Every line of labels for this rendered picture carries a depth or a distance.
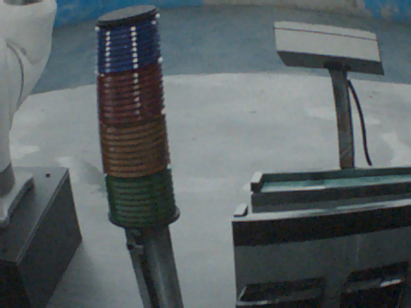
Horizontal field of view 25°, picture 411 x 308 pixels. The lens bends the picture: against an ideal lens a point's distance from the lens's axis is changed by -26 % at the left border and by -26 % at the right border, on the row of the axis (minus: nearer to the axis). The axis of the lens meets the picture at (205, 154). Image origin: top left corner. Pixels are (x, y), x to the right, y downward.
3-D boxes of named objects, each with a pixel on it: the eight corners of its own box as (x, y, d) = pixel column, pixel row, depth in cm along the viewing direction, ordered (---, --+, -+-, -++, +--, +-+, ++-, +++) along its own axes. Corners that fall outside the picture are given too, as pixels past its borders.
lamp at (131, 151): (179, 151, 98) (173, 98, 96) (161, 179, 92) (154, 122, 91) (112, 152, 99) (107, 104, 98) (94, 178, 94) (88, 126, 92)
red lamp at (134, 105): (173, 98, 96) (170, 49, 95) (154, 122, 91) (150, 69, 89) (107, 104, 98) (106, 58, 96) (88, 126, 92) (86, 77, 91)
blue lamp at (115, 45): (170, 49, 95) (167, 8, 93) (150, 69, 89) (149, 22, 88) (106, 58, 96) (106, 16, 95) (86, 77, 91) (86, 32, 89)
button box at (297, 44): (384, 76, 143) (380, 45, 144) (381, 62, 136) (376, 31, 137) (284, 67, 147) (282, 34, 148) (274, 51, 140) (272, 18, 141)
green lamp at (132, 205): (184, 203, 99) (179, 151, 98) (168, 231, 94) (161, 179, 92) (118, 201, 101) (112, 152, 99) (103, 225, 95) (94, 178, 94)
